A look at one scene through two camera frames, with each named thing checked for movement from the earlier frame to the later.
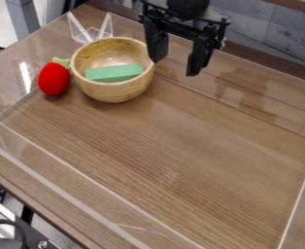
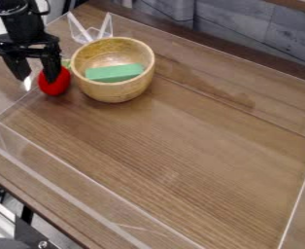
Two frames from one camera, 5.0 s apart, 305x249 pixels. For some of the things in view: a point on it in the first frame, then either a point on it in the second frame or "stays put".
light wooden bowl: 110,52 stays put
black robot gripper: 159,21 to 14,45
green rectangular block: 115,73 stays put
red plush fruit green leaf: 55,77 stays put
